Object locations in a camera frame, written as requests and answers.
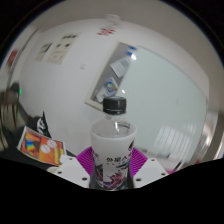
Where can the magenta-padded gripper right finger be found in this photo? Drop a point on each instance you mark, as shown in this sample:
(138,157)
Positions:
(150,170)

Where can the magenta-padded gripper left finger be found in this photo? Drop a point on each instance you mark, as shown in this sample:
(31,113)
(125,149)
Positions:
(71,170)

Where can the clear bottle with white label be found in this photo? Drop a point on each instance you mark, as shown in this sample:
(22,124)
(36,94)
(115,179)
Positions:
(113,146)

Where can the colourful printed book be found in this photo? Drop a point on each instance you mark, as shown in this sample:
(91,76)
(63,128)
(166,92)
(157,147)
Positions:
(41,146)

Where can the small black flag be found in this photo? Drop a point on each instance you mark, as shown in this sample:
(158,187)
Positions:
(42,125)

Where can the dark wooden chair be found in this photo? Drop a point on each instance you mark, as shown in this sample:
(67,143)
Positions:
(8,110)

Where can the grey pin board with papers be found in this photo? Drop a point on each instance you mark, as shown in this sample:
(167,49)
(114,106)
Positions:
(111,78)

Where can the large white wall poster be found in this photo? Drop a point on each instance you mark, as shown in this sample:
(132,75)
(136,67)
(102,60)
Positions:
(61,50)

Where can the small white wall poster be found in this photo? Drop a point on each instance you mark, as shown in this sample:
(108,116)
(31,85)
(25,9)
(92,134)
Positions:
(43,51)

